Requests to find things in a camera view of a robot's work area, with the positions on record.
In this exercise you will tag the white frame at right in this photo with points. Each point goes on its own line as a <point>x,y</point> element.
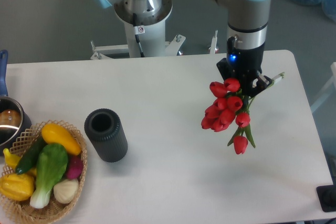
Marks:
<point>327,89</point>

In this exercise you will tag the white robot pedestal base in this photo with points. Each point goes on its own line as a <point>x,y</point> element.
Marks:
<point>145,29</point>

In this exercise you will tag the dark grey ribbed vase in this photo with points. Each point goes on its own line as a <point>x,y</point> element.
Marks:
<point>104,129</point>

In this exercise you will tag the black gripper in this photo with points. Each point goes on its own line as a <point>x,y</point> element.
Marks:
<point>245,66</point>

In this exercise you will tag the magenta radish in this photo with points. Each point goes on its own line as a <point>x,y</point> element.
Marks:
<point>74,168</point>

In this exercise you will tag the woven wicker basket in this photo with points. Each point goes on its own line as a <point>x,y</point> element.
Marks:
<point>21,211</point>

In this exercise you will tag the red tulip bouquet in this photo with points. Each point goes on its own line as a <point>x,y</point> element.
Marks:
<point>230,106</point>

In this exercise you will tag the white garlic bulb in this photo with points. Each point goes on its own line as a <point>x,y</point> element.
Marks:
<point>65,190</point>

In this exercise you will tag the black device at table edge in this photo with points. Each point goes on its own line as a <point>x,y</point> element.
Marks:
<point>326,195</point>

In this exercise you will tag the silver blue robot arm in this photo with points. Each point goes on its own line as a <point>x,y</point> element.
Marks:
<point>247,21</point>

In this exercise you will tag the blue handled saucepan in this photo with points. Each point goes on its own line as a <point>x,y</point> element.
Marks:
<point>14,120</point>

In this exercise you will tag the dark green cucumber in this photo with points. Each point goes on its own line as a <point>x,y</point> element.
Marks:
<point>30,157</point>

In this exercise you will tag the yellow crookneck squash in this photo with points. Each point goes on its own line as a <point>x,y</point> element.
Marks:
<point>12,160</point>

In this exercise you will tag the green bok choy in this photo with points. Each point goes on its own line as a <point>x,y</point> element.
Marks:
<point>51,166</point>

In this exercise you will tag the yellow orange pumpkin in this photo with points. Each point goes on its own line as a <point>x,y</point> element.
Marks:
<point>17,187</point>

